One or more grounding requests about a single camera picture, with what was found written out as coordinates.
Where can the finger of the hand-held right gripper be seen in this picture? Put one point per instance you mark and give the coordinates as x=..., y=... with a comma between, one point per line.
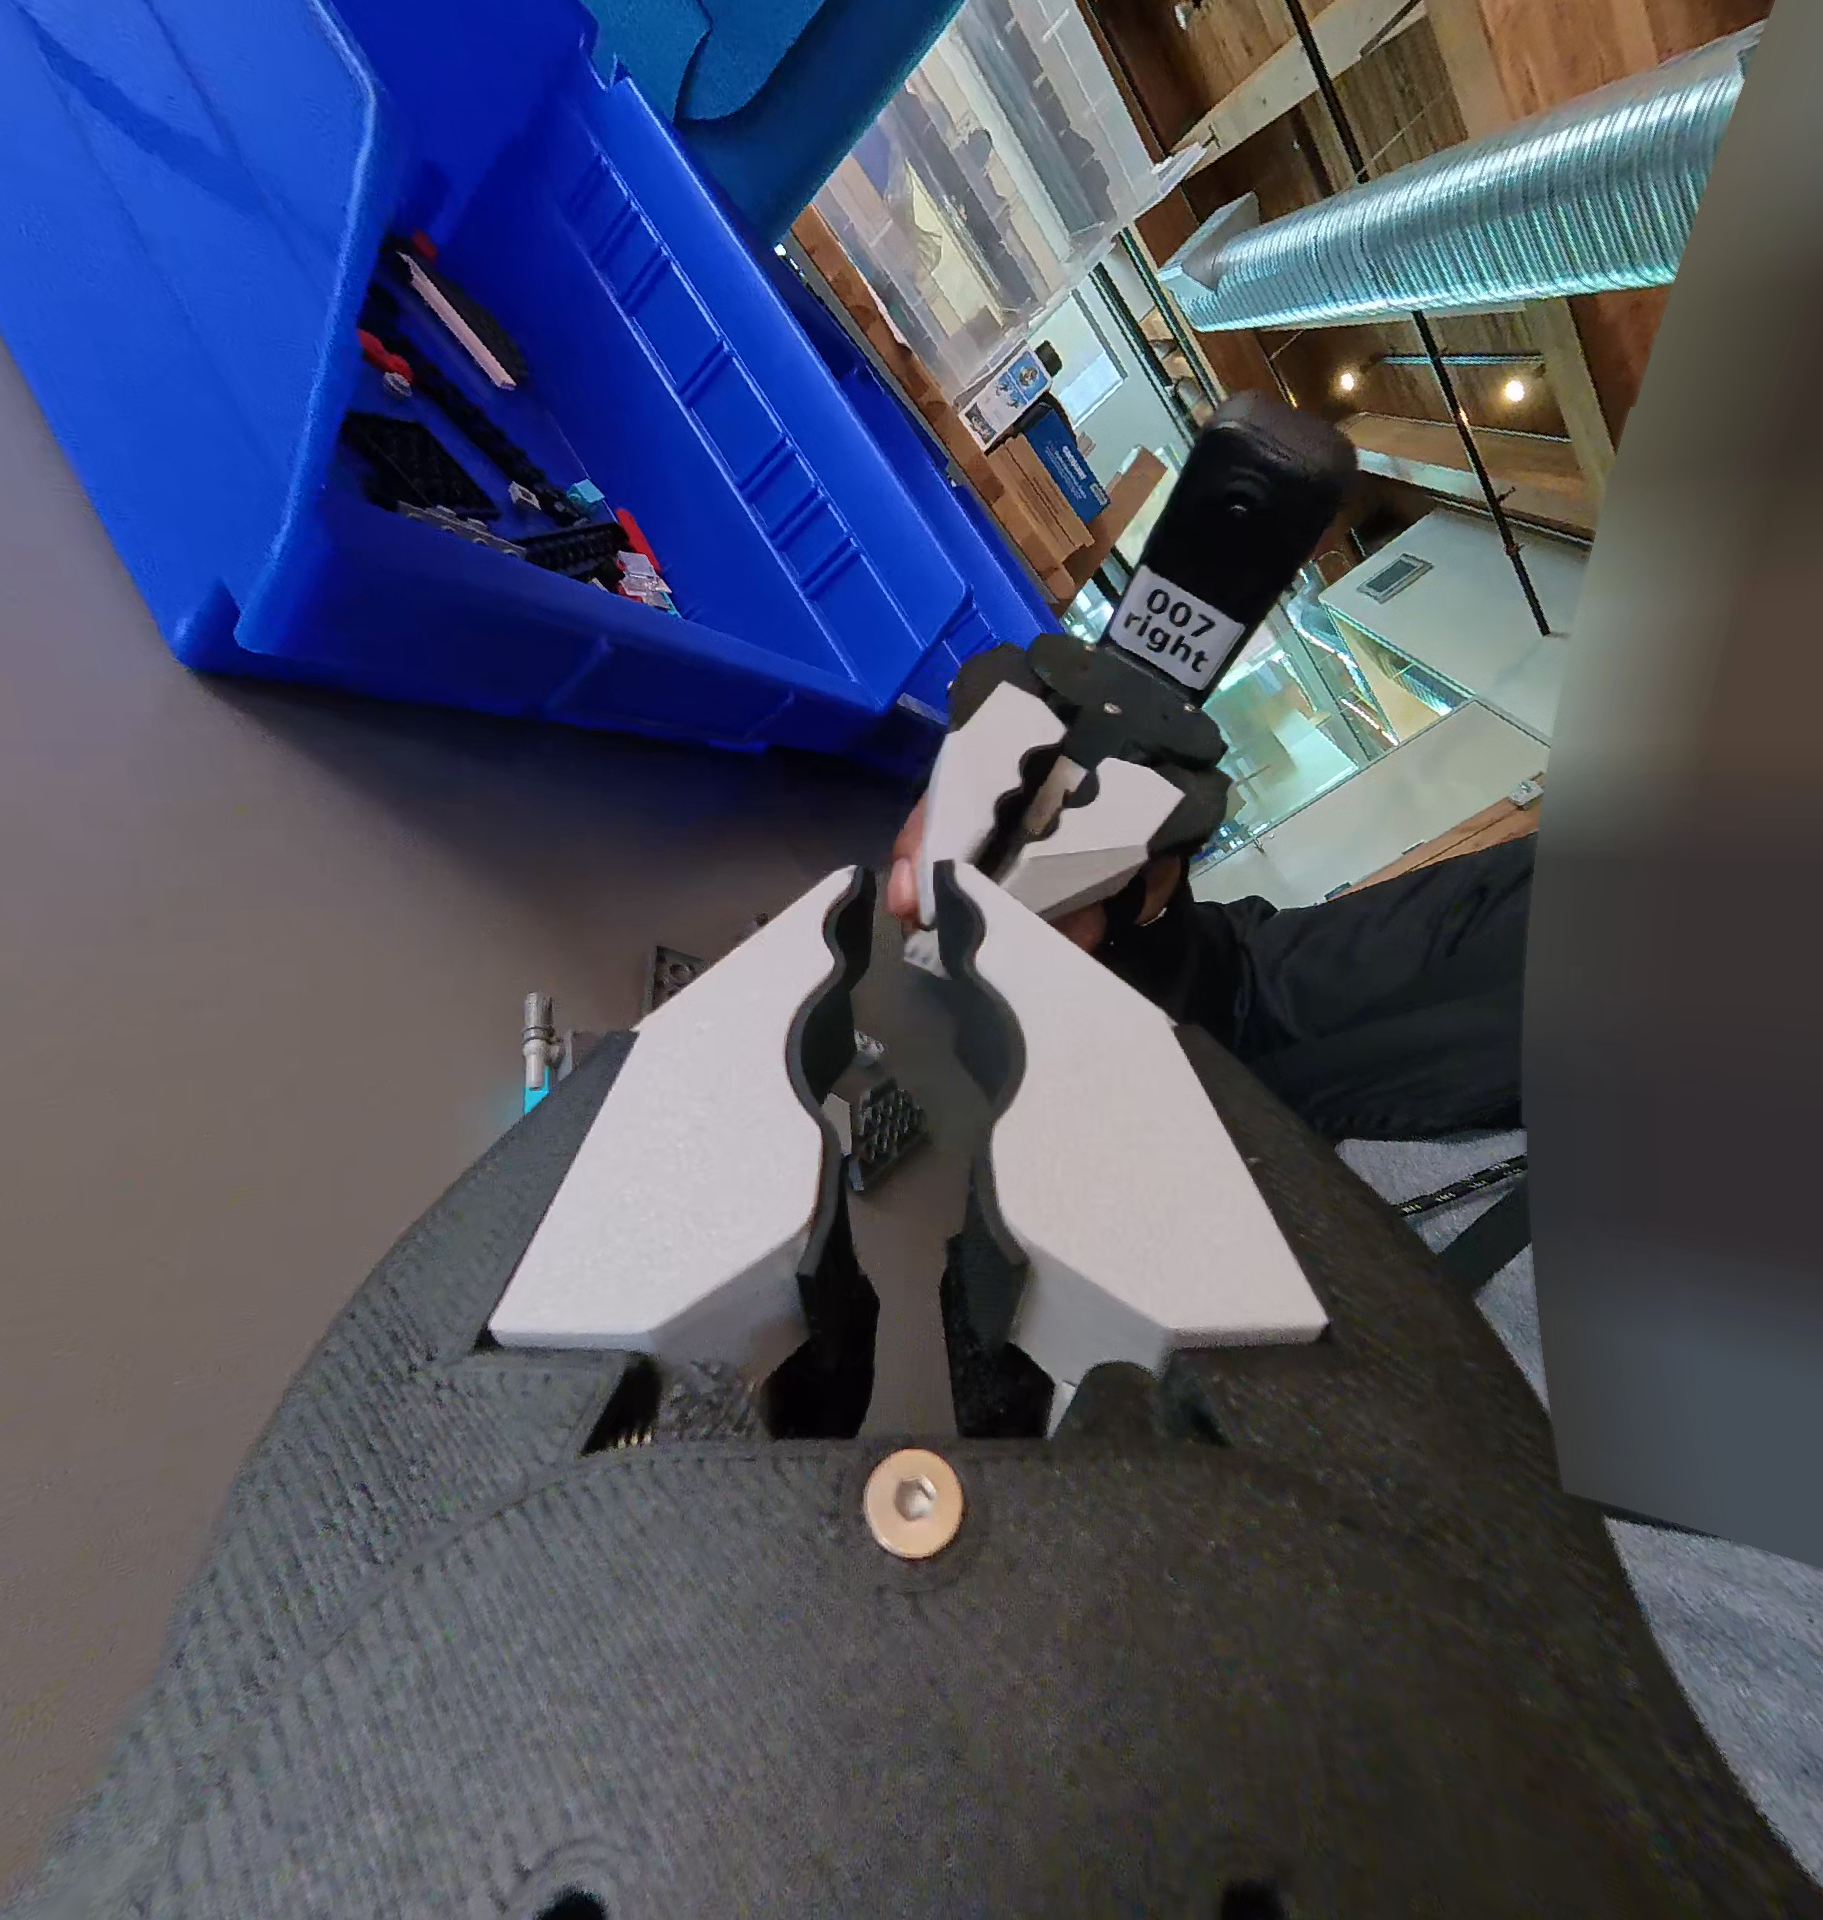
x=985, y=781
x=1106, y=841

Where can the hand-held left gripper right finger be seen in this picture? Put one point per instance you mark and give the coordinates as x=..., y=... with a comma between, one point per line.
x=1151, y=1201

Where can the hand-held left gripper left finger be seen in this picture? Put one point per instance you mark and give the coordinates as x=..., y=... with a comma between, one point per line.
x=656, y=1201

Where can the teal and black brick assembly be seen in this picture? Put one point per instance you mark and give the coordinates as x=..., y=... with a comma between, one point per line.
x=535, y=1091

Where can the grey toy axle pin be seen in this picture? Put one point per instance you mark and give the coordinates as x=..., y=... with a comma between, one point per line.
x=535, y=1027

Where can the blue plastic bin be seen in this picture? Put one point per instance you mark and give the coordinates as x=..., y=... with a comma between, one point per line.
x=176, y=301
x=911, y=526

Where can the person's right forearm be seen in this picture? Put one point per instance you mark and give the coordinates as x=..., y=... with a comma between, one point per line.
x=1345, y=976

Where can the grey desk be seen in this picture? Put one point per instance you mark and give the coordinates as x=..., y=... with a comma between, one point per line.
x=176, y=1052

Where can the person's right hand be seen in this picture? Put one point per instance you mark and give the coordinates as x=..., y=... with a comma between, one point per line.
x=905, y=878

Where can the blue cardboard box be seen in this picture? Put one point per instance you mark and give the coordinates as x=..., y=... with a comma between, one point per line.
x=1069, y=461

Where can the dark grey toy brick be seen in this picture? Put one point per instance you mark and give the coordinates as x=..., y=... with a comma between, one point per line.
x=672, y=976

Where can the dark grey wedge plate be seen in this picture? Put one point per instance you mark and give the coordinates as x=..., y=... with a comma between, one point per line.
x=890, y=1132

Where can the small picture card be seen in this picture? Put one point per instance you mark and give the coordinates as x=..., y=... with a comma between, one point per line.
x=1009, y=391

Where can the clear plastic drawer stack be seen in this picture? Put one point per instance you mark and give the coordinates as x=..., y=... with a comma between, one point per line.
x=1001, y=196

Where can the pile of mixed toy bricks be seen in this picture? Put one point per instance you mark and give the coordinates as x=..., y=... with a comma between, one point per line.
x=491, y=451

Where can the grey sweatshirt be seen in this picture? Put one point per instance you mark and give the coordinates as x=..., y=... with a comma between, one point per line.
x=1721, y=1681

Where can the silver ventilation duct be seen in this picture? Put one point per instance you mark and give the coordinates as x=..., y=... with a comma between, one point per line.
x=1451, y=211

